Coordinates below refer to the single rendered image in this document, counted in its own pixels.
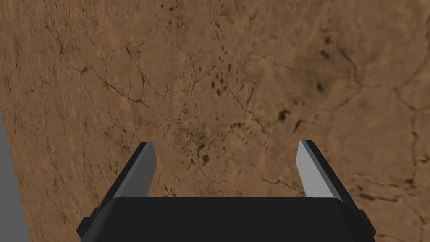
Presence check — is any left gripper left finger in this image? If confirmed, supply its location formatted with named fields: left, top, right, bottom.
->
left=102, top=141, right=158, bottom=204

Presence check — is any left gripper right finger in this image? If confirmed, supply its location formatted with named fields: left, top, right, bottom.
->
left=295, top=139, right=354, bottom=204

